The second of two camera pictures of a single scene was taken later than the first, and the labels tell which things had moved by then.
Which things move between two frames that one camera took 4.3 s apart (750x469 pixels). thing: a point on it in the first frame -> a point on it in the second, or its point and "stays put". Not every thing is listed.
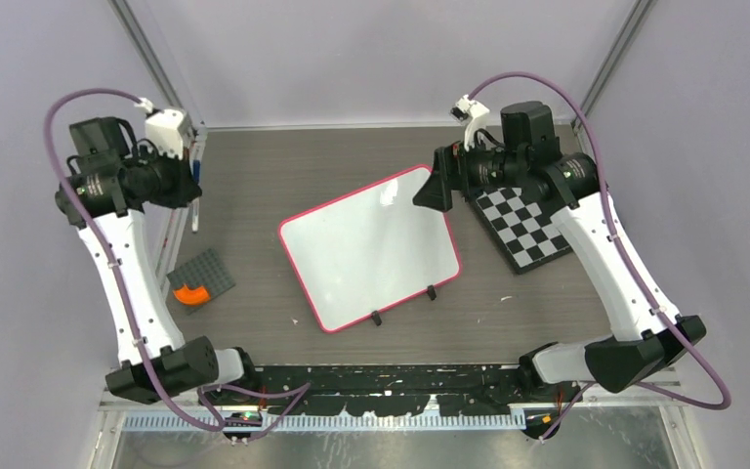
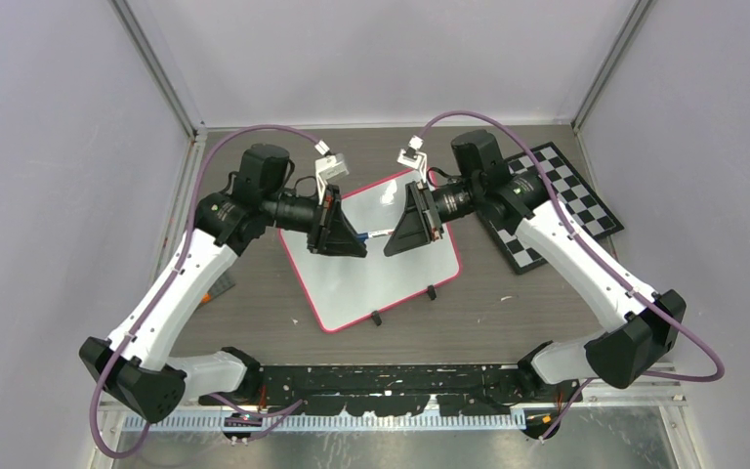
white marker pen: (196, 152) -> (376, 233)
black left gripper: (187, 189) -> (333, 233)
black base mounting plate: (462, 389) stays put
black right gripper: (455, 153) -> (419, 223)
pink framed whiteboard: (371, 250) stays put
